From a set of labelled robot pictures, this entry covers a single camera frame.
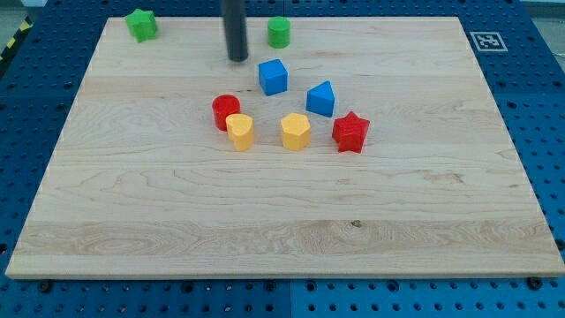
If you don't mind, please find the yellow heart block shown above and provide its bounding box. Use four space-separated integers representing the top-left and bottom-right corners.
226 113 254 152

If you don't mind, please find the yellow hexagon block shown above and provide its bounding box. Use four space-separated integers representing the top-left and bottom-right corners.
281 113 311 151

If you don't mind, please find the blue triangle block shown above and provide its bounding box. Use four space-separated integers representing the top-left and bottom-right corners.
305 80 335 117

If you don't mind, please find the red star block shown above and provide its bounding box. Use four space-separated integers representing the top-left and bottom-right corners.
332 111 371 154

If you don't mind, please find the red cylinder block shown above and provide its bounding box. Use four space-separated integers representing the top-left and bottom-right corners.
212 95 240 131

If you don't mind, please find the blue cube block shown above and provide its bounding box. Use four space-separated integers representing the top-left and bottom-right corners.
258 59 288 96

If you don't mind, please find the green cylinder block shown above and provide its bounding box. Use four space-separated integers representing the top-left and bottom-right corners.
267 16 291 49

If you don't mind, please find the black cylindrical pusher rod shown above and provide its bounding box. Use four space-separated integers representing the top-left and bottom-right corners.
220 0 248 62

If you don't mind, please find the green star block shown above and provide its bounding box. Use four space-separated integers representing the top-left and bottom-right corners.
124 9 158 42

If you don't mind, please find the white fiducial marker tag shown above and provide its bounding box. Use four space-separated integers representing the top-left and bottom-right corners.
470 31 508 52

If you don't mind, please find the yellow black hazard tape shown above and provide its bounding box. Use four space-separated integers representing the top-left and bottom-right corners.
1 16 34 64

